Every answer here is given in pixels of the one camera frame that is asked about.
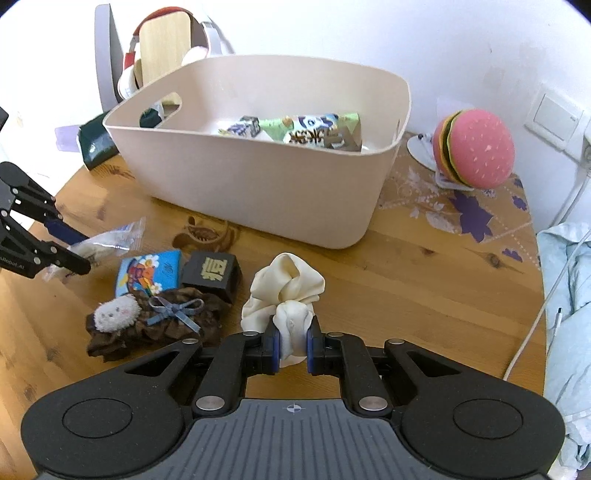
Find clear plastic snack bag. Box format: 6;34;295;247
43;217;146;282

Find red white headphones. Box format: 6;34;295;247
117;6;233;100

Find light blue cloth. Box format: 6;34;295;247
537;223;590;479

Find wooden headphone stand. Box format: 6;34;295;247
139;11;191;85

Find green snack packet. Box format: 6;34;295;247
259;113;363;152

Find grey leaning board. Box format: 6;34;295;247
94;4;123;112

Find cream fabric scrunchie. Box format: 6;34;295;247
240;252;325;368

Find white wall socket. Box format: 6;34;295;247
524;85;590;161

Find black box gold character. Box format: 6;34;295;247
180;251;242;304

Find white charging cable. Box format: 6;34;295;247
502;151;591;381

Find pink hamburger plush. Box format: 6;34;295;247
432;109;515;189

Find dark green bag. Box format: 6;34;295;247
77;111;119;170

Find beige plastic storage bin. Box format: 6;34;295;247
103;55;412;249

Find blue cartoon tissue pack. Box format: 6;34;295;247
115;250;182;297

